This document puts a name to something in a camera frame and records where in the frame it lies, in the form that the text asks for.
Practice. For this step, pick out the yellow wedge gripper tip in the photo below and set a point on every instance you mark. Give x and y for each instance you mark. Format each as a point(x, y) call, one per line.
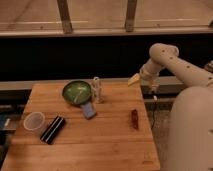
point(134, 79)

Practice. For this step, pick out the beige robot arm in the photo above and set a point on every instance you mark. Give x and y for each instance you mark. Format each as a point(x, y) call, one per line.
point(190, 144)

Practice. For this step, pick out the clear plastic bottle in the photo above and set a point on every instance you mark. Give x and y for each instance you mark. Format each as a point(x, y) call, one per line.
point(97, 90)

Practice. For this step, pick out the dark red object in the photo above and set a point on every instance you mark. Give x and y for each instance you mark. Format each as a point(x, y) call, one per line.
point(134, 119)

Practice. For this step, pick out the blue sponge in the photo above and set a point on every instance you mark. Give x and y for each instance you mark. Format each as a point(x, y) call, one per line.
point(88, 110)

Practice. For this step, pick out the green bowl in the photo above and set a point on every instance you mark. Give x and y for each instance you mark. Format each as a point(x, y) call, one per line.
point(77, 92)

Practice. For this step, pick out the wooden table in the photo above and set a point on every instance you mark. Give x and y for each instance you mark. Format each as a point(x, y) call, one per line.
point(107, 142)

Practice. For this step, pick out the clear plastic cup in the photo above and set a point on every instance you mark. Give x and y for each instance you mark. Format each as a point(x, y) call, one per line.
point(35, 122)

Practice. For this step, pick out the right metal post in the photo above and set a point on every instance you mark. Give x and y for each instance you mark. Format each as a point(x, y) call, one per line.
point(130, 15)

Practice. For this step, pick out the metal post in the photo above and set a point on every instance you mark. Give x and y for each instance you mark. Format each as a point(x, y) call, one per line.
point(65, 16)
point(130, 15)

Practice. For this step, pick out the left metal post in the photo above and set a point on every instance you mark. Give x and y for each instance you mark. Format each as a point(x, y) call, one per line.
point(65, 16)

